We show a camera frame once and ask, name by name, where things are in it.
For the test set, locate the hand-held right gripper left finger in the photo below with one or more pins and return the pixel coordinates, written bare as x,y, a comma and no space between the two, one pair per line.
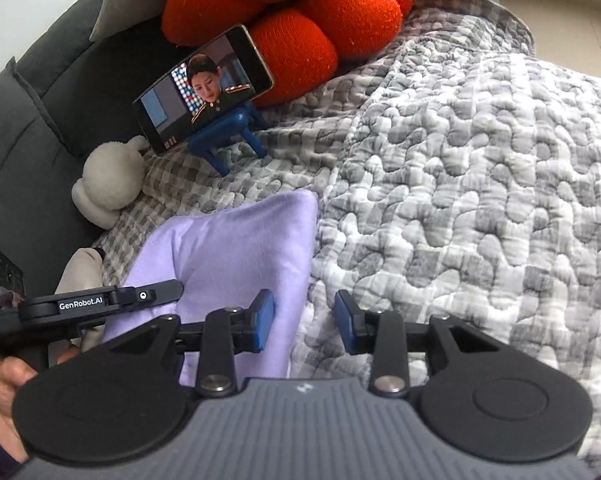
263,320

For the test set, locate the purple pants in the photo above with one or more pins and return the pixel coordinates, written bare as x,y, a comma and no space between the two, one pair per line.
230,245

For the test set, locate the grey checked quilted blanket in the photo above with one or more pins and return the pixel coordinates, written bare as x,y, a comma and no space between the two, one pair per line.
455,185

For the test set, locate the person's left hand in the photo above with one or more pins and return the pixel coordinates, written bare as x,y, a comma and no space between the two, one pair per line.
5,400

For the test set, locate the light grey pillow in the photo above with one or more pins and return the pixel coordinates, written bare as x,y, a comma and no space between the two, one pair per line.
125,0

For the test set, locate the dark grey sofa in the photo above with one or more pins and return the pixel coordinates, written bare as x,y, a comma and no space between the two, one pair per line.
30,135

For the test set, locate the blue phone stand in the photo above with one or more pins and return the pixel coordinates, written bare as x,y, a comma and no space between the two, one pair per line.
220,135

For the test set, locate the smartphone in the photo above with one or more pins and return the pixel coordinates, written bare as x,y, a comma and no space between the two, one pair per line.
205,90

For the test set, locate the beige folded cloth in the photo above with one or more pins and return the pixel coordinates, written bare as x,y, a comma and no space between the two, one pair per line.
80,270

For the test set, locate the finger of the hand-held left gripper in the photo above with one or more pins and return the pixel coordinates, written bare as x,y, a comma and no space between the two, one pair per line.
155,294

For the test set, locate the white plush toy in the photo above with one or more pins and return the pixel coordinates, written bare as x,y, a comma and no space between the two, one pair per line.
110,180

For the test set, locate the orange knot cushion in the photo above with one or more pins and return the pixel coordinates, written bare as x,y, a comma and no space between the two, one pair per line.
355,15

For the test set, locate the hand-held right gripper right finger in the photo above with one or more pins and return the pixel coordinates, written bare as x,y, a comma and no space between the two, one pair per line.
348,322

